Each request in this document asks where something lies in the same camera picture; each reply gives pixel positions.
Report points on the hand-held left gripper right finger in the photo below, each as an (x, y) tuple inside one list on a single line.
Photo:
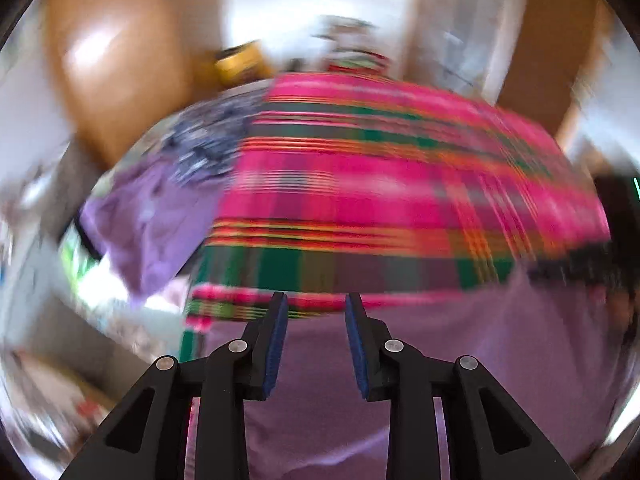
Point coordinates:
[(356, 350)]

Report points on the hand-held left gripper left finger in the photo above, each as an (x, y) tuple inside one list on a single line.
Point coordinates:
[(277, 345)]

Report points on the purple knit garment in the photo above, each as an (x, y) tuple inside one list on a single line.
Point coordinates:
[(500, 350)]

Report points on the light purple garment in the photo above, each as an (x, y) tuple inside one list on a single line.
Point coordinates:
[(155, 225)]

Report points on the pink plaid blanket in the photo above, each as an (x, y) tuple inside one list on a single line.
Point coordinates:
[(390, 180)]

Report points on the wooden door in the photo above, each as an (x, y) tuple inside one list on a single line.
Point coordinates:
[(560, 50)]

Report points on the navy floral garment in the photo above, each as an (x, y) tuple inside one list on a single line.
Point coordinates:
[(210, 135)]

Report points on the red round container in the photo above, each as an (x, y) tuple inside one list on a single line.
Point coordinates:
[(360, 66)]

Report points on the yellow box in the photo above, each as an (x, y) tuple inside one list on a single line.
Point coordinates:
[(242, 62)]

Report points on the wooden wardrobe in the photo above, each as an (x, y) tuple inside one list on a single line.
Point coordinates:
[(125, 60)]

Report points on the plastic covered wooden frame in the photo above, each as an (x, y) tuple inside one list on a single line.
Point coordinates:
[(465, 35)]

